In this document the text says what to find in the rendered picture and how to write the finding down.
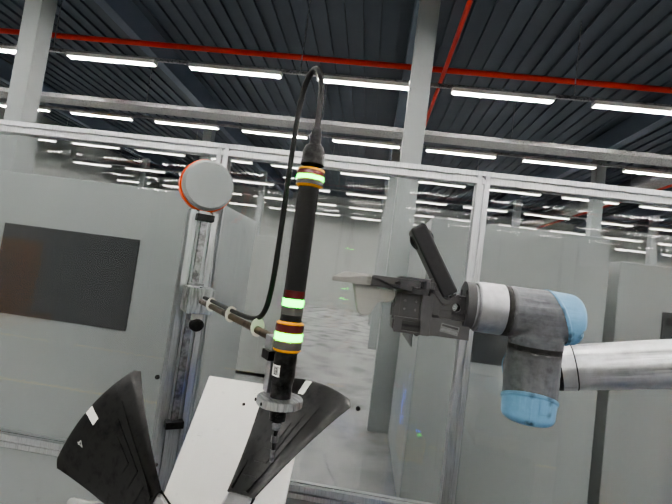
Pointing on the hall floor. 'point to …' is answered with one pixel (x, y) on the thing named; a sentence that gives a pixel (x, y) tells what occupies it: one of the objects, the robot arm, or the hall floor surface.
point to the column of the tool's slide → (163, 450)
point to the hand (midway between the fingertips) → (341, 274)
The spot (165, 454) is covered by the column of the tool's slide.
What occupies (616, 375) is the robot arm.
